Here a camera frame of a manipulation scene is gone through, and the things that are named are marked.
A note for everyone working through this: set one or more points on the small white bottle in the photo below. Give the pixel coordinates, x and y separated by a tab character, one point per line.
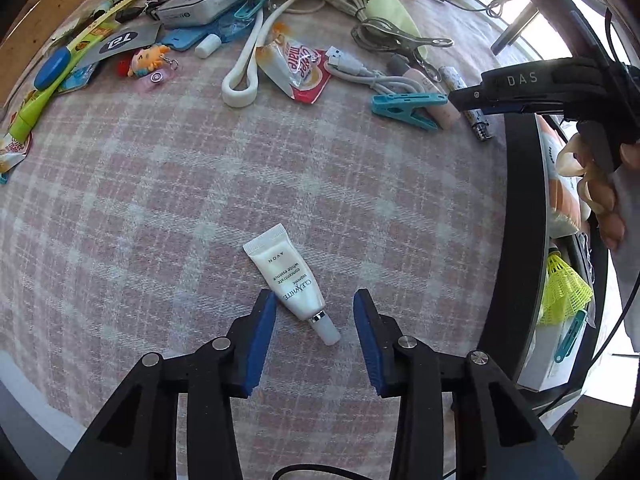
207	46

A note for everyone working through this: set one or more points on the silver power bank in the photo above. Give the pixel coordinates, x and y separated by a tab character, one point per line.
200	2

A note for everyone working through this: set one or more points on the metal spring clip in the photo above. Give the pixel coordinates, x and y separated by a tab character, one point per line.
400	37
425	67

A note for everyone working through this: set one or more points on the teal clothes peg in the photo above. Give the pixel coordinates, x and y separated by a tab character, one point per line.
570	337
400	110
250	5

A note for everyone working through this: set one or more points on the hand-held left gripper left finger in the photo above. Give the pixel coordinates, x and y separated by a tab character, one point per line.
260	345

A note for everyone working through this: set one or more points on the blue candy packet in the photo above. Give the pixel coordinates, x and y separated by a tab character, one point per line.
80	80

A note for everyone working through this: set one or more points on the pink lip balm tube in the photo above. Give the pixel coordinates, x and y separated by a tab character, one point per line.
422	77

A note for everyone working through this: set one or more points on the grey logo card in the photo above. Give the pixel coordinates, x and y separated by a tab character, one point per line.
120	42

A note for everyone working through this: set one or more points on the person's right hand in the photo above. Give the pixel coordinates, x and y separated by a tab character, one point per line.
600	200

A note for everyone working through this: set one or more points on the green cleaning cloth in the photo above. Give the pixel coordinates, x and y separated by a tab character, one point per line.
390	5

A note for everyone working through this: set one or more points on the white cardboard box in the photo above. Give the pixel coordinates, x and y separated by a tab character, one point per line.
540	365

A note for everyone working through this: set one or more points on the black framed tray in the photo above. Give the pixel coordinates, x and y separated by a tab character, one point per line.
520	220

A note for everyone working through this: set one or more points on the orange snack sachet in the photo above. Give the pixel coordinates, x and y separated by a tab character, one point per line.
12	152

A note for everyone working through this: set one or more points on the green tube with blue cap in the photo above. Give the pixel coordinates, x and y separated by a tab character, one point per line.
52	67

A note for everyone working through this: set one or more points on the yellow shuttlecock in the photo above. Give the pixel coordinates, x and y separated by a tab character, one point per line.
565	290

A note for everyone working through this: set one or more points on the plaid cloth covered desktop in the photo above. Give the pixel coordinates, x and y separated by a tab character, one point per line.
150	210

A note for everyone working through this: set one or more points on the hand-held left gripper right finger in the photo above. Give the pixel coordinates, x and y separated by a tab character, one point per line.
370	345

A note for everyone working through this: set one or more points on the patterned slim tube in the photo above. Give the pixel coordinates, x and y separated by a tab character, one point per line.
480	127

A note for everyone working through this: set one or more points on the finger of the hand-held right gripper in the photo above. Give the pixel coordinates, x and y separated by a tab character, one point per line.
525	109
525	85

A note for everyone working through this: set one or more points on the blue phone stand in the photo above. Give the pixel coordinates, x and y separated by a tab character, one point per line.
185	40

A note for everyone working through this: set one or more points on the small white cream tube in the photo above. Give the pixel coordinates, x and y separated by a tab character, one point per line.
290	285

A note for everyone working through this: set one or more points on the orange tissue pack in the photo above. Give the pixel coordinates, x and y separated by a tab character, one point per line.
550	200

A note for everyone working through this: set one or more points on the coffee creamer sachet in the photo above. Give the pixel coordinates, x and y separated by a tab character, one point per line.
295	70

